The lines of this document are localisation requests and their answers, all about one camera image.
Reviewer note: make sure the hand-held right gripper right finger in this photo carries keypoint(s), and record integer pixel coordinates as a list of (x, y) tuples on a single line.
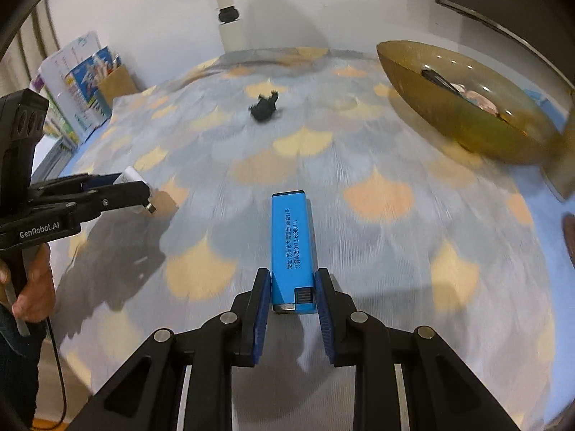
[(324, 323)]

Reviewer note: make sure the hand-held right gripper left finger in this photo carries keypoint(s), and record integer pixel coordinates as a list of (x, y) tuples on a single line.
[(262, 323)]

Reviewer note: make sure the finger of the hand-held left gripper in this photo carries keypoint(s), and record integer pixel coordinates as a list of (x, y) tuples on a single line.
[(99, 181), (121, 195)]

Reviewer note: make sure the white lighter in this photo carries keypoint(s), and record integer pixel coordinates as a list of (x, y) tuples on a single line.
[(130, 175)]

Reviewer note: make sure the blue lighter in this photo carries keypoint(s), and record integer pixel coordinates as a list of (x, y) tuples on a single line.
[(289, 242)]

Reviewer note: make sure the amber glass bowl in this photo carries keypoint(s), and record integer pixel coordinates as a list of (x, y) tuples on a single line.
[(449, 130)]

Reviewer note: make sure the black lighter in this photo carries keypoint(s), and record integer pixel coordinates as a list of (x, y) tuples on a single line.
[(438, 78)]

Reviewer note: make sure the person's left hand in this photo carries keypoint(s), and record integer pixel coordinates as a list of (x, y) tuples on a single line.
[(38, 287)]

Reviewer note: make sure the stack of booklets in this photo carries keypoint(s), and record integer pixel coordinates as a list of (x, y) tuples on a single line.
[(76, 81)]

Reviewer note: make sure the brown paper pen holder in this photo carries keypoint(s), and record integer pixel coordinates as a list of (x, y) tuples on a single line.
[(117, 85)]

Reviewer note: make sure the beige curtain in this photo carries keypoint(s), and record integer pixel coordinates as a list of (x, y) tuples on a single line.
[(31, 45)]

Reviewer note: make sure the fan-patterned tablecloth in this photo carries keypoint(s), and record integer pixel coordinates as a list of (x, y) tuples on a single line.
[(382, 233)]

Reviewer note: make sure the bunch of pens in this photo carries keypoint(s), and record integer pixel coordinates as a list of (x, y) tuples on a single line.
[(116, 62)]

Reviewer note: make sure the black spiky toy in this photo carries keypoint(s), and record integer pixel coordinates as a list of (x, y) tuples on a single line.
[(264, 108)]

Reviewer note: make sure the person's dark jeans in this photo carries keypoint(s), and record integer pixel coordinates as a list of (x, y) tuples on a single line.
[(18, 368)]

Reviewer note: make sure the black clamp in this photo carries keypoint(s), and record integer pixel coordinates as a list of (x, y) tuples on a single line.
[(228, 15)]

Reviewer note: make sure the dark brown dish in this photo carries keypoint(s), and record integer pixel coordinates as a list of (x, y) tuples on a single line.
[(569, 242)]

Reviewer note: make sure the dark framed screen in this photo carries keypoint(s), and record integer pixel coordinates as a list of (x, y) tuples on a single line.
[(516, 0)]

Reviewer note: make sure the white lamp post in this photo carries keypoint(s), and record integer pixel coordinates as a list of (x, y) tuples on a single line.
[(231, 31)]

